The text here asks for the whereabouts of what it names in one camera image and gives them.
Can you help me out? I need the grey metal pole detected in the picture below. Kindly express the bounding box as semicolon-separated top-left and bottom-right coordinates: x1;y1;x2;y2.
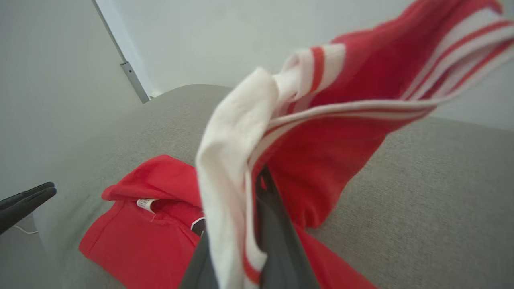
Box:
92;0;151;104

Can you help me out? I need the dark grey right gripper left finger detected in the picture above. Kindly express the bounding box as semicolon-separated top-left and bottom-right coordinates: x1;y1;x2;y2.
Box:
179;232;220;289

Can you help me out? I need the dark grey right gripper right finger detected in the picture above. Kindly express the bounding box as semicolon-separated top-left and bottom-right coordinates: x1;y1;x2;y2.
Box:
255;166;320;289

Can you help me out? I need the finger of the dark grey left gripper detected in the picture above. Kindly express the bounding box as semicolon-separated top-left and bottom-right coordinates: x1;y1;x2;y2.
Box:
0;182;55;210
0;187;57;236

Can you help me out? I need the red white basketball jersey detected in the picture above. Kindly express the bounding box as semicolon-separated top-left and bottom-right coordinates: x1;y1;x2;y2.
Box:
78;0;514;289

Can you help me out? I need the grey fabric sofa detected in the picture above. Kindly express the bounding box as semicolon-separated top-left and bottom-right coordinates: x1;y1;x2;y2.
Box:
32;83;514;289

